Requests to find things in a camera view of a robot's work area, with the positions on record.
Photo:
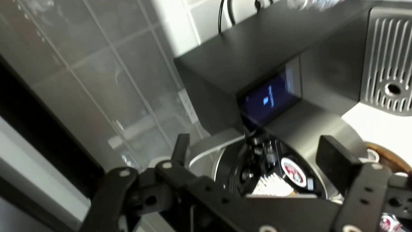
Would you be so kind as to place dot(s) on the dark upper cabinet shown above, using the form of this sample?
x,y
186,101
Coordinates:
x,y
43,129

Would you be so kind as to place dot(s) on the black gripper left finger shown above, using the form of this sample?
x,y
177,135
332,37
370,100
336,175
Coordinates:
x,y
129,193

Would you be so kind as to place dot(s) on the Keurig coffee machine silver black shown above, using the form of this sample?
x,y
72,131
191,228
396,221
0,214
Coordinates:
x,y
258,55

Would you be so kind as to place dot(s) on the K-cup pod red lid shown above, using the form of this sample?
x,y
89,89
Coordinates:
x,y
389,223
294,171

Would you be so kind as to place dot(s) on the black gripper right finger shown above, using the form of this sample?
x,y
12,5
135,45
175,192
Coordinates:
x,y
368,188

